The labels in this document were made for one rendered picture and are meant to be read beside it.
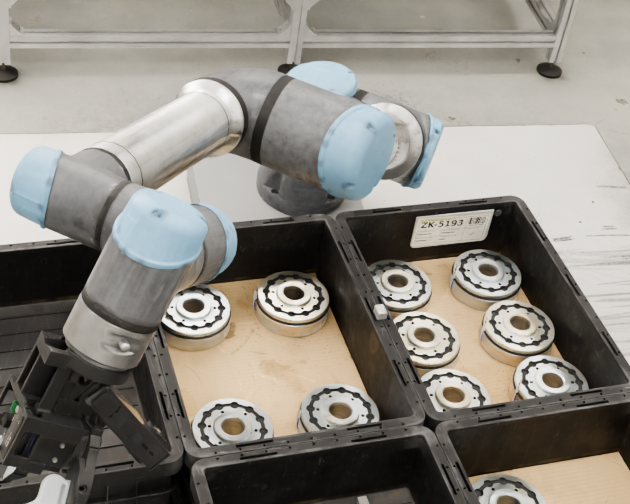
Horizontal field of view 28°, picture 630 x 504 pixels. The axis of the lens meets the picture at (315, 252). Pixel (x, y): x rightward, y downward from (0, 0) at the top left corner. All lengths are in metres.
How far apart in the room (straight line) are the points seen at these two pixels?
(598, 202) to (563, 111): 1.55
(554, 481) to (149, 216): 0.77
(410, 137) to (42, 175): 0.77
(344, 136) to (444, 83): 2.37
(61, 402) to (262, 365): 0.59
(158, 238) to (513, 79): 2.95
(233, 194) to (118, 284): 0.99
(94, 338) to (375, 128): 0.53
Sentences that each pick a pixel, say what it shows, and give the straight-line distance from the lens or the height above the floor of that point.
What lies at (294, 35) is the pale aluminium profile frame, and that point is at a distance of 3.68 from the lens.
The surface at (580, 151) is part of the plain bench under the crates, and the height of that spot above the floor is 0.70.
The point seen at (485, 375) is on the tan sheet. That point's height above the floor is 0.83.
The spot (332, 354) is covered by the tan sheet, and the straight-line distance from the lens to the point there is 1.73.
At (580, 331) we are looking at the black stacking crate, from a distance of 1.76.
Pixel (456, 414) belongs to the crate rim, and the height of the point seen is 0.93.
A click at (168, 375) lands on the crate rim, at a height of 0.93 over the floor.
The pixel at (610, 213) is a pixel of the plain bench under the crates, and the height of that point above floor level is 0.70.
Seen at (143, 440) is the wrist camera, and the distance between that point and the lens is 1.19.
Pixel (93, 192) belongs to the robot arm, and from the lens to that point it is 1.21.
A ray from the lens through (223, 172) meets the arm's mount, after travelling 2.11.
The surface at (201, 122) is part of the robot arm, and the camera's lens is 1.43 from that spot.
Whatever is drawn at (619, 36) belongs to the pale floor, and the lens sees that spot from 4.33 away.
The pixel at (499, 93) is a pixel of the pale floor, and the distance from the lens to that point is 3.87.
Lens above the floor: 2.06
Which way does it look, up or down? 41 degrees down
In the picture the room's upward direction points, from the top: 10 degrees clockwise
